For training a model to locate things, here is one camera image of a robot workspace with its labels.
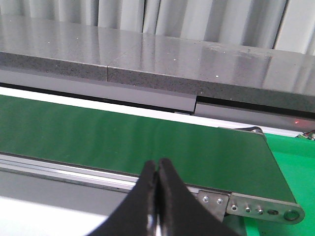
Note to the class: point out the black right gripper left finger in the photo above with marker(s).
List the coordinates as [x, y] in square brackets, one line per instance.
[136, 214]

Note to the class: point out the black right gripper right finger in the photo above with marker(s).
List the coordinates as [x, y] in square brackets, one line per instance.
[181, 214]

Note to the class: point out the green conveyor belt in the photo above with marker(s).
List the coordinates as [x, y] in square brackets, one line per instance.
[220, 158]

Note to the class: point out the bright green mat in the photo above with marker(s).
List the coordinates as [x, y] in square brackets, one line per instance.
[296, 159]

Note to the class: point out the grey panel under counter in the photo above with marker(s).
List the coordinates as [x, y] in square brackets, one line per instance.
[151, 103]

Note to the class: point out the grey stone counter slab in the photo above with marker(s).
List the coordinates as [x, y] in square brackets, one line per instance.
[241, 74]

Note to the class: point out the white pleated curtain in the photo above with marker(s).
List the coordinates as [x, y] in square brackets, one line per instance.
[287, 25]

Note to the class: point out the metal conveyor end bracket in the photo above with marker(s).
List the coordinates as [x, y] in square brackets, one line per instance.
[220, 204]

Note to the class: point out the aluminium conveyor frame rail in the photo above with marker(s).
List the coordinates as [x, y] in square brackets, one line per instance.
[66, 173]

